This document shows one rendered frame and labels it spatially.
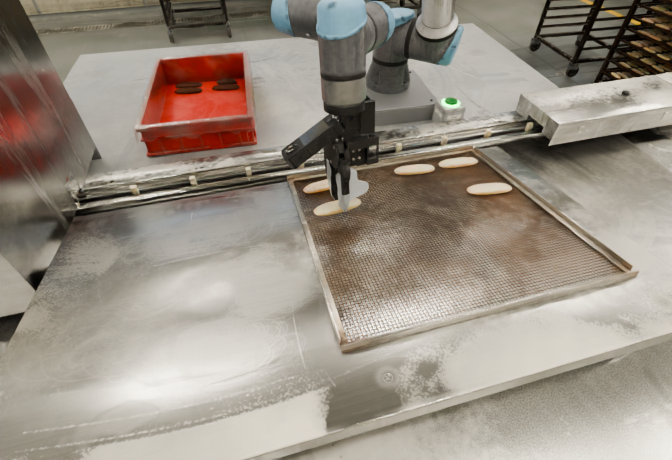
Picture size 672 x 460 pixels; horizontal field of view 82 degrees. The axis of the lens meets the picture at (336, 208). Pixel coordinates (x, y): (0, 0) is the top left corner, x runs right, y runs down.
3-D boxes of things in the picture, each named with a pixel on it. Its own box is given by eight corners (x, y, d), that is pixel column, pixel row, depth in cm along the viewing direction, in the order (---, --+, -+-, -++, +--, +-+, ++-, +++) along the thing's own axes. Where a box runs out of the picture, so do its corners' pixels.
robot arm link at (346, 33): (377, -5, 59) (353, 3, 53) (375, 69, 65) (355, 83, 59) (331, -5, 62) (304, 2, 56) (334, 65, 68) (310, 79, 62)
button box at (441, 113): (450, 125, 130) (457, 95, 123) (461, 138, 125) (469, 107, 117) (427, 129, 129) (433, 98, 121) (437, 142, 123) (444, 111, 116)
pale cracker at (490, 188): (506, 183, 88) (508, 179, 88) (514, 192, 85) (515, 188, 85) (464, 187, 88) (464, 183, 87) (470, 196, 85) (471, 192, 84)
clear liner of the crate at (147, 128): (253, 74, 149) (249, 48, 142) (261, 146, 115) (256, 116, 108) (162, 82, 144) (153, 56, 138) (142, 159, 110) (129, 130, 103)
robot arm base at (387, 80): (363, 73, 137) (364, 45, 130) (405, 72, 138) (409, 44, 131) (368, 94, 127) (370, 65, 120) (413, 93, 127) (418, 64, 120)
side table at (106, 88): (441, 157, 248) (472, 22, 191) (521, 274, 182) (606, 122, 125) (146, 197, 221) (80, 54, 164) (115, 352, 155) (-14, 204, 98)
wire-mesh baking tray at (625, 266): (472, 149, 104) (473, 144, 103) (636, 277, 63) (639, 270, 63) (287, 181, 94) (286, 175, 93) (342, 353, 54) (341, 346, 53)
